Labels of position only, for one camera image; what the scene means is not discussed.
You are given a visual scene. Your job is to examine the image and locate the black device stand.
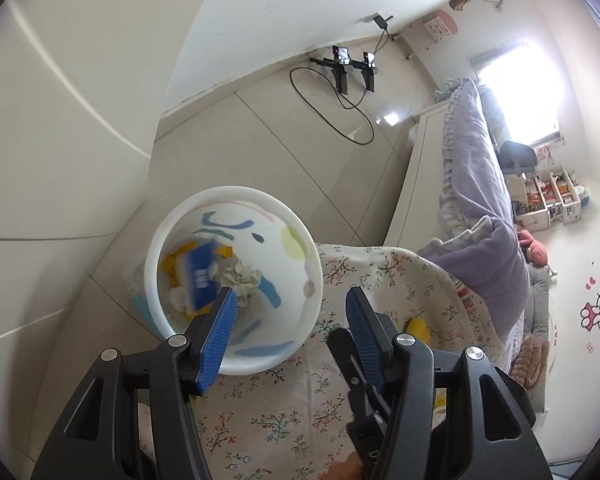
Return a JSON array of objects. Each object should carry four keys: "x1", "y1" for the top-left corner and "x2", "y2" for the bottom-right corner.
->
[{"x1": 309, "y1": 45, "x2": 382, "y2": 96}]

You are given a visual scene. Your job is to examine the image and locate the person's right hand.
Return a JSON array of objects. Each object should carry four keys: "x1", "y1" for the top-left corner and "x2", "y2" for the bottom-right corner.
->
[{"x1": 326, "y1": 451, "x2": 367, "y2": 480}]

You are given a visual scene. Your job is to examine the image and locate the purple folded quilt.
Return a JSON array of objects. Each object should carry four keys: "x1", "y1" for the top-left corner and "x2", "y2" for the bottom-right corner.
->
[{"x1": 419, "y1": 215, "x2": 531, "y2": 333}]

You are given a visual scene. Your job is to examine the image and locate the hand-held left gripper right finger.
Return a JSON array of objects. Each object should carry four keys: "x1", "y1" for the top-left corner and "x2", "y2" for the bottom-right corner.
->
[{"x1": 346, "y1": 286, "x2": 553, "y2": 480}]

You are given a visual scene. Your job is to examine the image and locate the floral printed blanket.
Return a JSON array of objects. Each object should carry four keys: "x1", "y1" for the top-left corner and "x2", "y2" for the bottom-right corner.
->
[{"x1": 140, "y1": 244, "x2": 511, "y2": 480}]

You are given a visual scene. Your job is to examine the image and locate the purple ruffled bedspread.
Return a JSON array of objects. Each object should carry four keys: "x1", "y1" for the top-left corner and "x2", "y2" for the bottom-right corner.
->
[{"x1": 439, "y1": 77, "x2": 512, "y2": 233}]

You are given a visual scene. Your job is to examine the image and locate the crumpled white tissue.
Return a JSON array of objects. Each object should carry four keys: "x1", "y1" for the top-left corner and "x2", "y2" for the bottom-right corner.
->
[{"x1": 215, "y1": 258, "x2": 264, "y2": 307}]

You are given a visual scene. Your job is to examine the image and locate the yellow snack wrapper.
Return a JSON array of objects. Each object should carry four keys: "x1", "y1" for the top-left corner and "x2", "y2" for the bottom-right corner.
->
[{"x1": 405, "y1": 316, "x2": 432, "y2": 347}]

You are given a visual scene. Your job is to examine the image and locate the blue snack packet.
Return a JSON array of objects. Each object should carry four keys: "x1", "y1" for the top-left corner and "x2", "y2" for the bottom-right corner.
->
[{"x1": 180, "y1": 241, "x2": 222, "y2": 313}]

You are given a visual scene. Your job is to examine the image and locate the grey cushion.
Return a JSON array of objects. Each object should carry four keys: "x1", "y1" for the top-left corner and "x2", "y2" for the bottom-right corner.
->
[{"x1": 522, "y1": 265, "x2": 554, "y2": 337}]

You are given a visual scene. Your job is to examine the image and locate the white storage shelf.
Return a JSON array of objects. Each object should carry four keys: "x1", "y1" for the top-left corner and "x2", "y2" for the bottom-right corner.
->
[{"x1": 510, "y1": 167, "x2": 584, "y2": 232}]

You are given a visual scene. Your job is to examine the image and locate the bright window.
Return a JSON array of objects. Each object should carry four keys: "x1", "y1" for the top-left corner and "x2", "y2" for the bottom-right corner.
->
[{"x1": 469, "y1": 40, "x2": 567, "y2": 147}]

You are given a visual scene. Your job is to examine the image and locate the white bed frame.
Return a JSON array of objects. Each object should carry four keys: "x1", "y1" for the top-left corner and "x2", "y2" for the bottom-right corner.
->
[{"x1": 382, "y1": 107, "x2": 452, "y2": 252}]

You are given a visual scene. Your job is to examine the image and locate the white printed plastic bucket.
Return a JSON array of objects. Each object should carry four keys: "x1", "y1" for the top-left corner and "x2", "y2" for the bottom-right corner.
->
[{"x1": 122, "y1": 186, "x2": 325, "y2": 376}]

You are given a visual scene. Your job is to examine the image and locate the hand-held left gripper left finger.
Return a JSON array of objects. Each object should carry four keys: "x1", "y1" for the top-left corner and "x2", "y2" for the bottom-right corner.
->
[{"x1": 30, "y1": 286, "x2": 238, "y2": 480}]

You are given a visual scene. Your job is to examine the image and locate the pink plush toy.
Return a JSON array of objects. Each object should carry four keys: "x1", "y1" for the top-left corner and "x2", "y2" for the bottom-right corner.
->
[{"x1": 517, "y1": 230, "x2": 549, "y2": 267}]

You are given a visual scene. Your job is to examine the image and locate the brown fluffy cushion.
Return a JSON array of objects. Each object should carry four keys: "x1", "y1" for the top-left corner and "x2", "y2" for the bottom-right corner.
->
[{"x1": 510, "y1": 335, "x2": 551, "y2": 389}]

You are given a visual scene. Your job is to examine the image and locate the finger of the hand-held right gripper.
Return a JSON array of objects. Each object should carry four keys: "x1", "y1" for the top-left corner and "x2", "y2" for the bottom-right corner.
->
[{"x1": 326, "y1": 327, "x2": 398, "y2": 480}]

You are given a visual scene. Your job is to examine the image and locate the pink wall poster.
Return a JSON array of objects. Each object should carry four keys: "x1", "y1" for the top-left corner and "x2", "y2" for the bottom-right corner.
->
[{"x1": 421, "y1": 10, "x2": 459, "y2": 44}]

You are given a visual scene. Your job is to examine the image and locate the white wardrobe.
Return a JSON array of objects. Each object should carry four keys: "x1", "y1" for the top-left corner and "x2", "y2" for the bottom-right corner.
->
[{"x1": 0, "y1": 0, "x2": 263, "y2": 391}]

